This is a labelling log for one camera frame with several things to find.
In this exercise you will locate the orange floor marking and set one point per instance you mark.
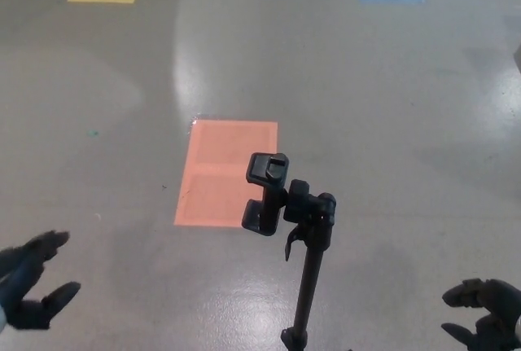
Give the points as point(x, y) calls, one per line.
point(220, 155)

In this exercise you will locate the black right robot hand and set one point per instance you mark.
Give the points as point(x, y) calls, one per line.
point(502, 298)

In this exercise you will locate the grey object at edge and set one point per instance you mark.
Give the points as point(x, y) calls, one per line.
point(517, 58)

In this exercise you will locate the black phone stand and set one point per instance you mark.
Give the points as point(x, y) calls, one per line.
point(313, 277)

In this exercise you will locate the small green floor scrap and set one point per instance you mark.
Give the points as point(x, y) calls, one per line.
point(92, 133)

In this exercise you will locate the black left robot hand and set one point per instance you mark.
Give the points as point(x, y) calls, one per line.
point(24, 269)

